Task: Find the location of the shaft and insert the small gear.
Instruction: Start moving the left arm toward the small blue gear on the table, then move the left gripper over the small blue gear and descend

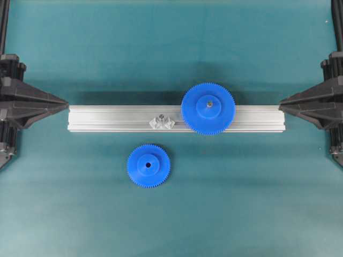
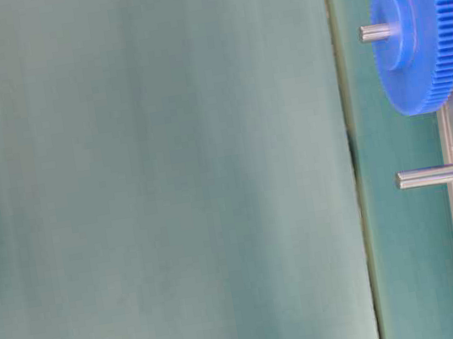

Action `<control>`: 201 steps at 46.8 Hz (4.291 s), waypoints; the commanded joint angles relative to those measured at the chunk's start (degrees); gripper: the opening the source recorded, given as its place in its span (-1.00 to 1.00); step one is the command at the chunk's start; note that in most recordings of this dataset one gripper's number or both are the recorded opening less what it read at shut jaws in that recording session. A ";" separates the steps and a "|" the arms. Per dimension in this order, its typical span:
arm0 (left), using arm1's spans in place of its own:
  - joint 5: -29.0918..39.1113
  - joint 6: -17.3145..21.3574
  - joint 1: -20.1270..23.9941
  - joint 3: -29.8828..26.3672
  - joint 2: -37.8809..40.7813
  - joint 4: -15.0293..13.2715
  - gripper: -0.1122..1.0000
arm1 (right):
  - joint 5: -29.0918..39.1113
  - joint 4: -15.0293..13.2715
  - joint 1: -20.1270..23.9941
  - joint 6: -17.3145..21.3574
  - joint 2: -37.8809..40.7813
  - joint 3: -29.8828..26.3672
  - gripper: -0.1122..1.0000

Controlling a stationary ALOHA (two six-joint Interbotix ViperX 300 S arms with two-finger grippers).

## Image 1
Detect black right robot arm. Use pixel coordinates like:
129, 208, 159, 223
279, 1, 342, 166

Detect small blue gear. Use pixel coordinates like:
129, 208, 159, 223
126, 144, 171, 188

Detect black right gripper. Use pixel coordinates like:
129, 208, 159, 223
278, 51, 343, 169

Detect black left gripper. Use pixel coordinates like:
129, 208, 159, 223
1, 54, 69, 169

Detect aluminium extrusion rail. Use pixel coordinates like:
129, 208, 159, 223
68, 105, 286, 133

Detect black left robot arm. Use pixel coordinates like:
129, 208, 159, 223
1, 1, 69, 168

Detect large blue gear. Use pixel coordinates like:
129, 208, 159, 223
181, 82, 236, 135

